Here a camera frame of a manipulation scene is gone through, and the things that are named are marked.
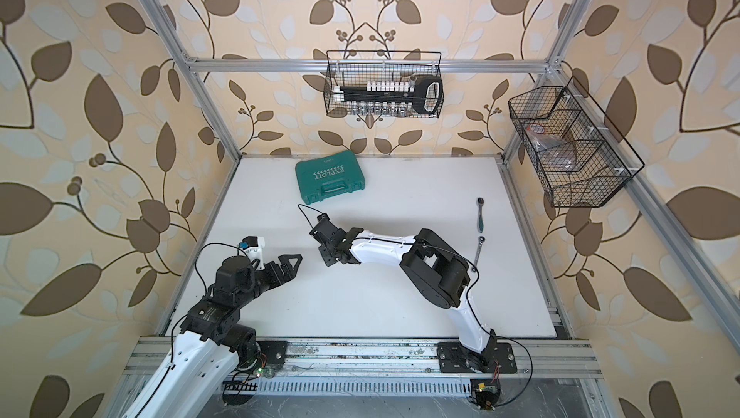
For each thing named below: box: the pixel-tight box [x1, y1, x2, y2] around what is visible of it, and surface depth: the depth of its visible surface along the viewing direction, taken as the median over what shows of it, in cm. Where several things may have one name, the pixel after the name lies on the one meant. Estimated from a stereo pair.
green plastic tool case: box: [294, 150, 366, 205], surface depth 111 cm
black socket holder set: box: [333, 76, 444, 116], surface depth 86 cm
